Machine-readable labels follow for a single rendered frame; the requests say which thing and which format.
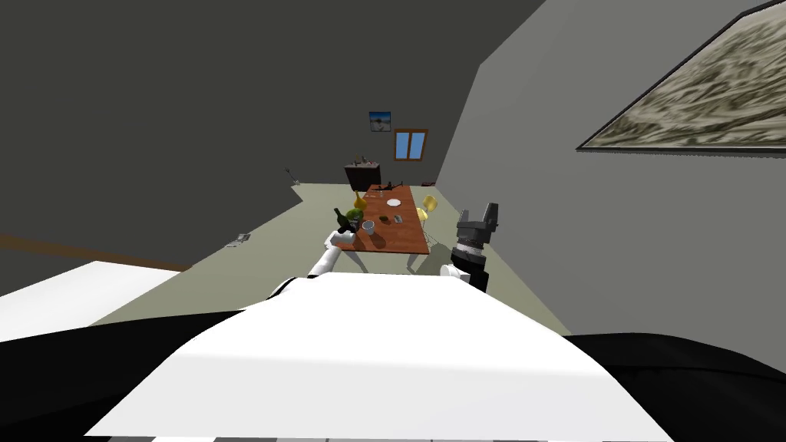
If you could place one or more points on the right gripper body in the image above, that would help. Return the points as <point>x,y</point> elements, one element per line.
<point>473,234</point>

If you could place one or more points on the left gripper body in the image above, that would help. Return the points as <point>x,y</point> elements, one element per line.
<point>347,228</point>

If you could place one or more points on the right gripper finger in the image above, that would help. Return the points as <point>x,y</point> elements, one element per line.
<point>490,215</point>
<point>463,217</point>

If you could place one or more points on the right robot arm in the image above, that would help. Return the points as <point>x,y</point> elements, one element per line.
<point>694,387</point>

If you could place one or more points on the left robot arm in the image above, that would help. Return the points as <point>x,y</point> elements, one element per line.
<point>73,380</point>

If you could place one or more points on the yellow chair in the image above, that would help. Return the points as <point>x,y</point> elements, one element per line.
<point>430,203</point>

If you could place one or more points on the dark wooden cabinet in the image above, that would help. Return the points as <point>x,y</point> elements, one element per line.
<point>362,177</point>

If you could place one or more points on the brown dining table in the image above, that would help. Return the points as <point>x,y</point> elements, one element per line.
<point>405,236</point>

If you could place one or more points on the brown framed window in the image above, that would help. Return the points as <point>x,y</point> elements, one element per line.
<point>410,145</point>

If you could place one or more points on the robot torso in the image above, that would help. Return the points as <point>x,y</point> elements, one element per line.
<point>381,356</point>

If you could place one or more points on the white flat furniture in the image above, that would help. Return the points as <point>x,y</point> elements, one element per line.
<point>61,301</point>

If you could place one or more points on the small blue wall picture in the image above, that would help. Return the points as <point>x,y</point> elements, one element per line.
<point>379,121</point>

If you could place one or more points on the large beige framed wall picture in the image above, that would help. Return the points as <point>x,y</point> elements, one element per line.
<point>706,92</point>

